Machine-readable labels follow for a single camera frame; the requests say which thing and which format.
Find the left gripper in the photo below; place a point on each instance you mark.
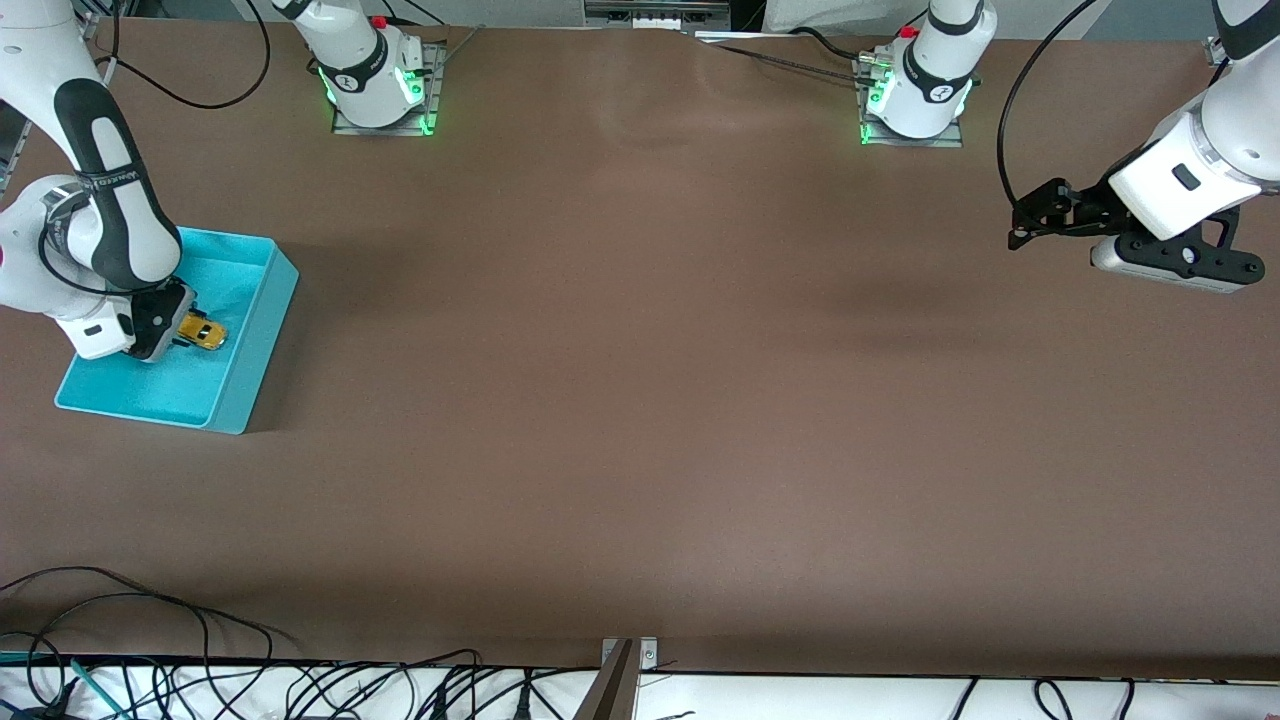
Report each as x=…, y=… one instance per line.
x=1092, y=207

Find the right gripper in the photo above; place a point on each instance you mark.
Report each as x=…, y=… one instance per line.
x=157, y=312

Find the yellow beetle toy car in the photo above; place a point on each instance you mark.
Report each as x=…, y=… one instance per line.
x=205, y=333

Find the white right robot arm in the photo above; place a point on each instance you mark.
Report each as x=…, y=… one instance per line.
x=375, y=105

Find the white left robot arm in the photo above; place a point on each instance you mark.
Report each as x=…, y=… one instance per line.
x=925, y=120

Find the turquoise plastic bin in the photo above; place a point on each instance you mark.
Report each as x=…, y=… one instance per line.
x=230, y=300

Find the white flat strip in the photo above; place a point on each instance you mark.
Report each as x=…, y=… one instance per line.
x=770, y=37

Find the thin grey rod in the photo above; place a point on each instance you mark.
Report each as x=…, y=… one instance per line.
x=462, y=46

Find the grey metal power strip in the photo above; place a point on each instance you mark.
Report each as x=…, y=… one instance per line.
x=655, y=12

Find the dark metal bar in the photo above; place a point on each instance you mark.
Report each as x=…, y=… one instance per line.
x=608, y=690

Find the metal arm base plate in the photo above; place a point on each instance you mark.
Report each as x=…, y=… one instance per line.
x=436, y=90
x=915, y=142

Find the silver metal bracket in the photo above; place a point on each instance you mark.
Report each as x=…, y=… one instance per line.
x=648, y=652

